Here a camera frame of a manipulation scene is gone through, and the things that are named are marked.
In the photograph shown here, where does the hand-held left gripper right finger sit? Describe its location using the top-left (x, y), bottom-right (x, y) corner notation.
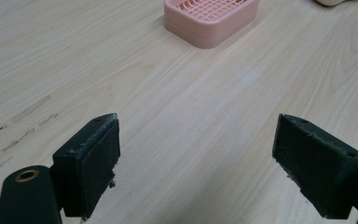
top-left (271, 113), bottom-right (358, 220)

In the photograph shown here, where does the cream soap bar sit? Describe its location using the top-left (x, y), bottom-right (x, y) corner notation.
top-left (314, 0), bottom-right (349, 7)

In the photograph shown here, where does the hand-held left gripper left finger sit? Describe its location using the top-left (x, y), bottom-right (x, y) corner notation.
top-left (51, 112), bottom-right (121, 221)

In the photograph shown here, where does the pink soap dish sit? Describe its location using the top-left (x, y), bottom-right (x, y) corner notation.
top-left (163, 0), bottom-right (261, 50)

